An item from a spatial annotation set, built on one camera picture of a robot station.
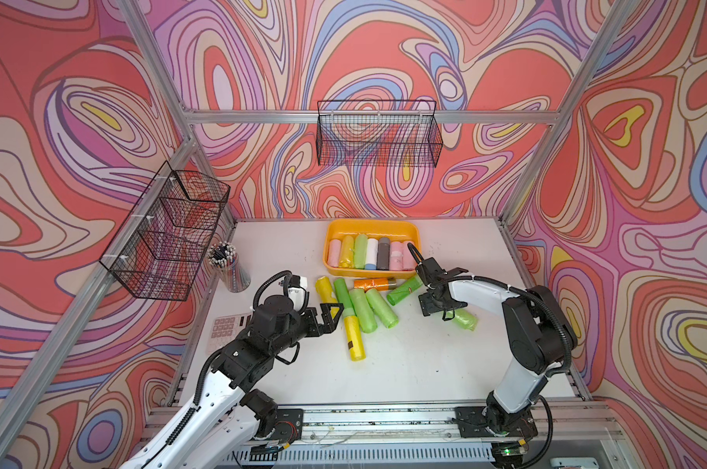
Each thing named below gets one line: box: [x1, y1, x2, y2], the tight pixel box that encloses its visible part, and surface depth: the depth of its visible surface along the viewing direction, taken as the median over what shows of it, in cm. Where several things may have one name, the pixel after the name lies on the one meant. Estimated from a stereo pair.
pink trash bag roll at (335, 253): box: [327, 239, 342, 268], surface depth 107 cm
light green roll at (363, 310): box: [348, 288, 378, 334], surface depth 92 cm
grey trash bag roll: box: [376, 237, 391, 271], surface depth 106 cm
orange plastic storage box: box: [322, 218, 421, 279], surface depth 107 cm
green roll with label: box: [386, 274, 423, 306], surface depth 97 cm
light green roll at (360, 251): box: [353, 233, 369, 270], surface depth 107 cm
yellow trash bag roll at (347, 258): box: [339, 234, 355, 269], surface depth 106 cm
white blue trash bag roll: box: [365, 238, 379, 271], surface depth 106 cm
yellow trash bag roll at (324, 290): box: [314, 275, 338, 304], surface depth 98 cm
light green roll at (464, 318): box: [445, 307, 479, 332], surface depth 90 cm
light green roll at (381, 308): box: [365, 288, 400, 330], surface depth 93 cm
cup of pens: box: [207, 241, 251, 294], surface depth 90 cm
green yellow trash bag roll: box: [333, 277, 366, 362], surface depth 90 cm
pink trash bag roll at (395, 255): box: [388, 240, 404, 272], surface depth 103 cm
